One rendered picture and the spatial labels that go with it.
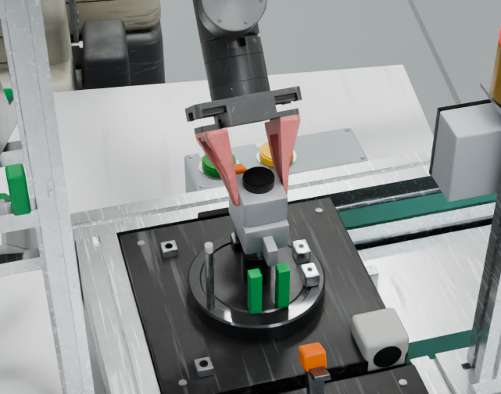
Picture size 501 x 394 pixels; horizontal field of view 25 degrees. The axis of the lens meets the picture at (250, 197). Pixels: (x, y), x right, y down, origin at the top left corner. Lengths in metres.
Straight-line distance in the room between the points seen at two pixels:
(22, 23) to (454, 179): 0.43
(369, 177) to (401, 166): 0.05
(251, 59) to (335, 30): 2.32
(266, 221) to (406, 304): 0.23
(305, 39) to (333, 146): 1.98
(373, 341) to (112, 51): 0.96
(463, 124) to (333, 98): 0.68
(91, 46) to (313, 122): 0.51
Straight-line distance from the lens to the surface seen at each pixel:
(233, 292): 1.14
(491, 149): 0.96
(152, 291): 1.17
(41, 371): 1.26
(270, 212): 1.07
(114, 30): 1.98
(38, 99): 0.70
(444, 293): 1.26
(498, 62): 0.93
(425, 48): 3.33
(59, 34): 1.77
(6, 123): 0.94
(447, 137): 0.95
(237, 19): 0.99
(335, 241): 1.22
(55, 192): 0.74
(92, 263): 1.22
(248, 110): 1.05
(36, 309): 1.32
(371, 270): 1.20
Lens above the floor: 1.80
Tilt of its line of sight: 41 degrees down
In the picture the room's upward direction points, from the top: straight up
